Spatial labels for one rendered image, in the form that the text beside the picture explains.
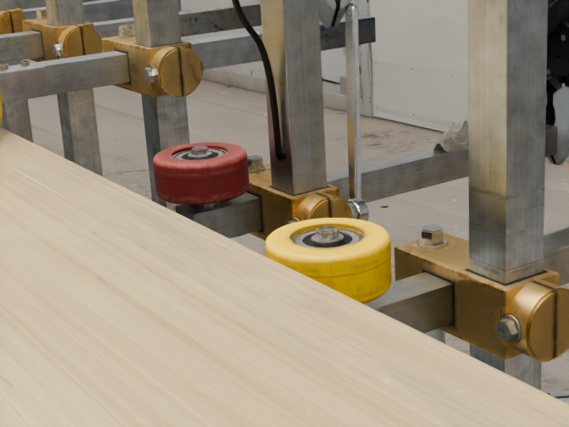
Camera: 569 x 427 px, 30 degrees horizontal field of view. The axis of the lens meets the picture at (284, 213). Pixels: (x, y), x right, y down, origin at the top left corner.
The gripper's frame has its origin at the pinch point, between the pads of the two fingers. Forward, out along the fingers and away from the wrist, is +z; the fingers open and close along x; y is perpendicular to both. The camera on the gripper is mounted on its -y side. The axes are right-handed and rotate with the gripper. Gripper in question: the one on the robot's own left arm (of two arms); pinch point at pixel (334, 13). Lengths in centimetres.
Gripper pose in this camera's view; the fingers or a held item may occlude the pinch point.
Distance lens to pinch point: 96.7
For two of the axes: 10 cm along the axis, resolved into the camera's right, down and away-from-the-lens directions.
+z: 0.6, 9.5, 3.0
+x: -8.4, 2.1, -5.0
